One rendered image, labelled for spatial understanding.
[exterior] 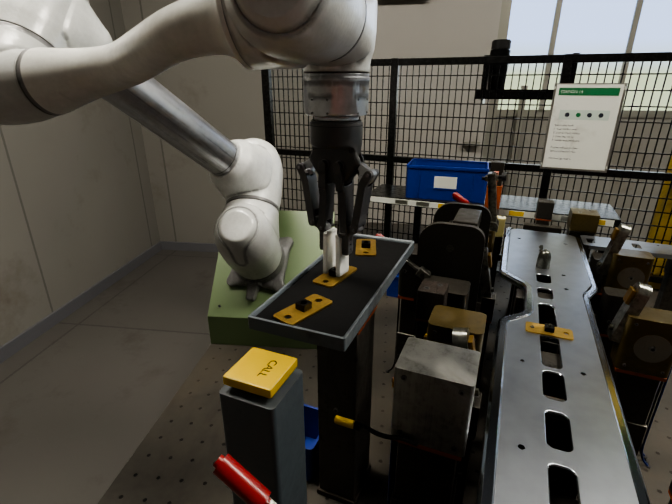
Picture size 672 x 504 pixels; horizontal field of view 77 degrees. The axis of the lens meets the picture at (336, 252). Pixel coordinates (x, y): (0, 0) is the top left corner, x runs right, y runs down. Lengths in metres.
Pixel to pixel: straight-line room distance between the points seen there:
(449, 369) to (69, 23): 0.84
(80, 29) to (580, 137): 1.58
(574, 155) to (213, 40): 1.55
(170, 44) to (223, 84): 3.21
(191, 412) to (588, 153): 1.59
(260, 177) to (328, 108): 0.64
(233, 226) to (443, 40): 2.62
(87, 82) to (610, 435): 0.90
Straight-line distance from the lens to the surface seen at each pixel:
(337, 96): 0.57
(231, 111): 3.71
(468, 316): 0.76
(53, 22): 0.93
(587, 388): 0.81
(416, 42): 3.43
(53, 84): 0.79
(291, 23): 0.39
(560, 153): 1.84
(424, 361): 0.58
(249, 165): 1.17
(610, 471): 0.68
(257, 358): 0.50
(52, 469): 2.23
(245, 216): 1.10
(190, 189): 3.98
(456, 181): 1.68
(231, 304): 1.32
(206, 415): 1.14
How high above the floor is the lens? 1.45
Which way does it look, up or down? 22 degrees down
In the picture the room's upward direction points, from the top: straight up
